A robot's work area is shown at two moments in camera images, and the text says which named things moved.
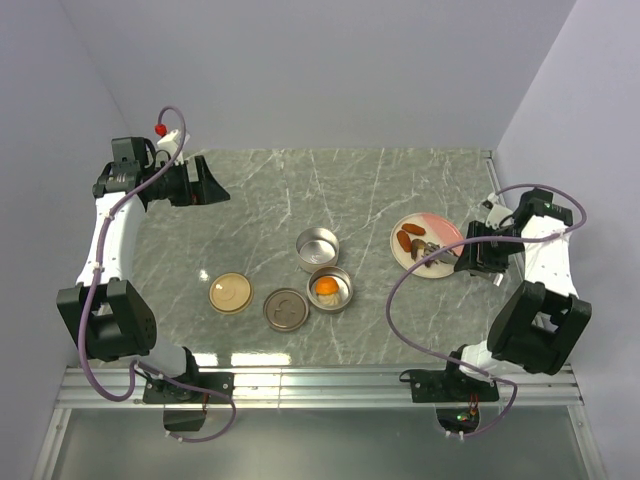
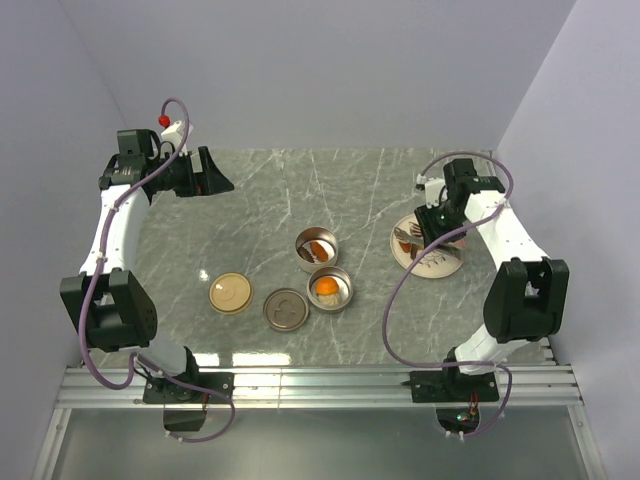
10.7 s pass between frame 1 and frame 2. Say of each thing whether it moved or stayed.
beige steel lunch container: stayed
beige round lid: stayed
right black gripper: moved
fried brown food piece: moved
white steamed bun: stayed
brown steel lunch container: stayed
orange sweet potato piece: stayed
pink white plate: stayed
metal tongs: moved
